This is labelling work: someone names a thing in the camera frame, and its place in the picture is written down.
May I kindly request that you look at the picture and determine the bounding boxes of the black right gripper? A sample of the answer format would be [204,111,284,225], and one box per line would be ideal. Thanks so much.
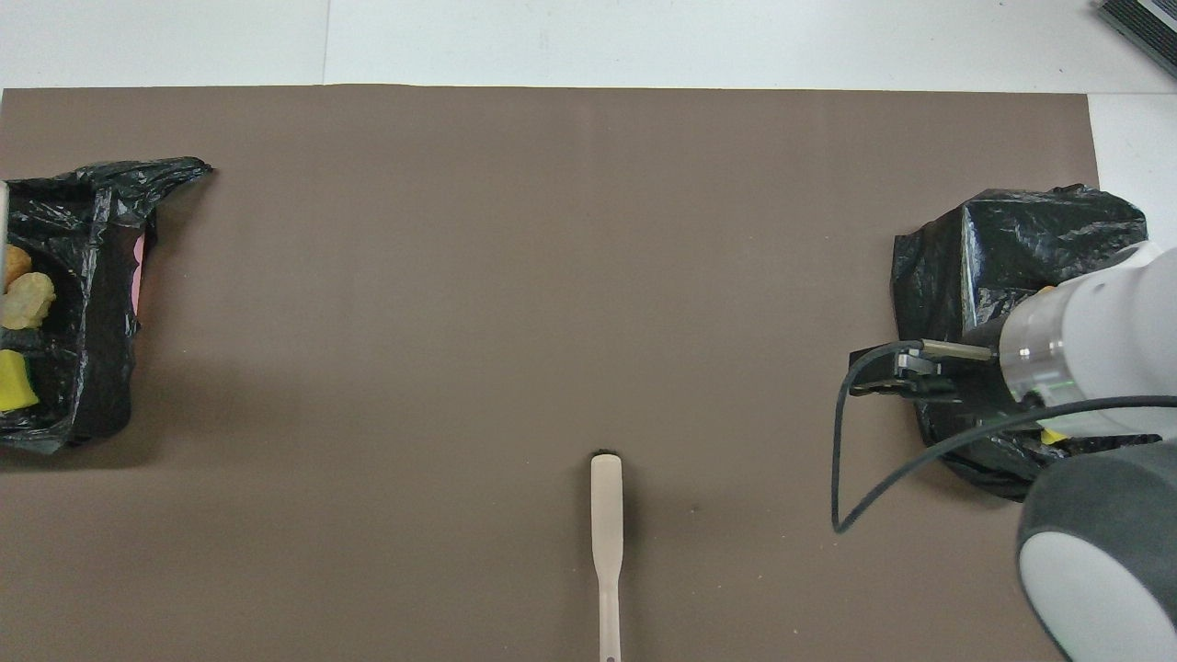
[851,351,1012,405]

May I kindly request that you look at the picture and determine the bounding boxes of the beige hand brush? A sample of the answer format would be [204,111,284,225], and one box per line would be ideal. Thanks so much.
[590,449,624,662]

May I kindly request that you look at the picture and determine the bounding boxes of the pale rounded bread chunk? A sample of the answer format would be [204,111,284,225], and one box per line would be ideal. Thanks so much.
[0,272,56,331]

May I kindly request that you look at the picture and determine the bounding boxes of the black trash bag over bin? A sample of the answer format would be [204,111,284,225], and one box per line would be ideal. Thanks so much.
[0,156,214,456]
[890,184,1167,502]

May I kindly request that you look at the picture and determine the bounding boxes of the brown table mat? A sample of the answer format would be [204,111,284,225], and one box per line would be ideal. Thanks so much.
[0,85,1155,662]

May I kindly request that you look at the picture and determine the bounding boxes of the dark ribbed panel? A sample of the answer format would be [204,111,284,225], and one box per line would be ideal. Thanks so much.
[1094,0,1177,79]

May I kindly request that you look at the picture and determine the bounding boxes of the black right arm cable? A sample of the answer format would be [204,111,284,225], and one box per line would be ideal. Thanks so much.
[830,338,1177,534]

